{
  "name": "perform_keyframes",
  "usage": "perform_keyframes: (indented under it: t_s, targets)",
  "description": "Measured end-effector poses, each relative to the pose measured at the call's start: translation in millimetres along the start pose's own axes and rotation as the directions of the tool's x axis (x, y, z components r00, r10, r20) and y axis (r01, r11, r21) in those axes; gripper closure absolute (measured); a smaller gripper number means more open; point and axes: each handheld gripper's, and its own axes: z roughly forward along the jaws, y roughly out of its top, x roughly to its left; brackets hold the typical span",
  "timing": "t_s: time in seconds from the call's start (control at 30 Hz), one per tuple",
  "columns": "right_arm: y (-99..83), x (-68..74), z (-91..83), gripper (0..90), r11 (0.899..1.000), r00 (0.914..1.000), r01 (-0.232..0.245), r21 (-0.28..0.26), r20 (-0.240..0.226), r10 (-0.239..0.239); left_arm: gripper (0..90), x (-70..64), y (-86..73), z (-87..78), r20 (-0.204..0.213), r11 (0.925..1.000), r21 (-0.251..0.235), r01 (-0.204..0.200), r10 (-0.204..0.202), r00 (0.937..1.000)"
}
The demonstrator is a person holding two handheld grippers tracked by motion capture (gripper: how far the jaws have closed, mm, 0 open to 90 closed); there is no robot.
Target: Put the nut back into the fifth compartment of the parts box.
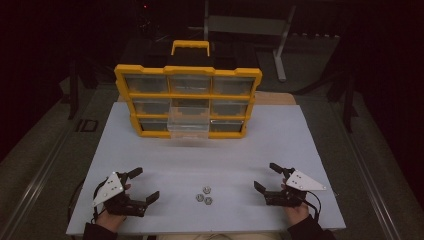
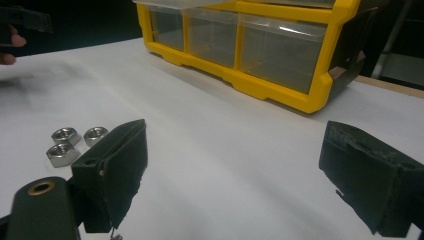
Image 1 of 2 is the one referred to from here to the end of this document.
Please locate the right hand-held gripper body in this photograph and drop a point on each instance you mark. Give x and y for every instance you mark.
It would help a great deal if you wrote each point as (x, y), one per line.
(301, 181)

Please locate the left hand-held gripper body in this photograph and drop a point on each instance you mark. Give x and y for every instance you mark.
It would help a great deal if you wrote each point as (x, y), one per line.
(111, 190)

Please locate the clear plastic drawer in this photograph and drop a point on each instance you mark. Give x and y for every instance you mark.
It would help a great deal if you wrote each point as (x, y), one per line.
(188, 126)

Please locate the yellow organizer cabinet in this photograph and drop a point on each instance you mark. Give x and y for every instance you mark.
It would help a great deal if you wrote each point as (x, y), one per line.
(190, 70)

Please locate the person's left hand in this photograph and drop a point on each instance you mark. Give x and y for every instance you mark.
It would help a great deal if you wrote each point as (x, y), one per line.
(110, 220)

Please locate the person's right hand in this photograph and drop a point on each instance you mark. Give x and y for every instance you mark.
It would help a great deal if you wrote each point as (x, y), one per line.
(297, 214)

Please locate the wooden board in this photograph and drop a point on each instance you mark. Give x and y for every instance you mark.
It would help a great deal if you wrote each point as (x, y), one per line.
(275, 98)

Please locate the black metal stand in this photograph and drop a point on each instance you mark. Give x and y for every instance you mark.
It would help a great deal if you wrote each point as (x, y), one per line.
(74, 90)
(349, 106)

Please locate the closed translucent drawers group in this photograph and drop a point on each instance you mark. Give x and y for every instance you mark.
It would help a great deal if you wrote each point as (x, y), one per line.
(230, 86)

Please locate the black floor bracket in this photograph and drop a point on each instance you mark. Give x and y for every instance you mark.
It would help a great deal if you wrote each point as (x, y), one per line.
(87, 125)

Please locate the metal floor rail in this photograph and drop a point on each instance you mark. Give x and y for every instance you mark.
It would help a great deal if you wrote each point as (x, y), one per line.
(36, 186)
(370, 186)

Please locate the grey metal stand frame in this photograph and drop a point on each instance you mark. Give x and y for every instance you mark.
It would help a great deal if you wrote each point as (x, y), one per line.
(248, 25)

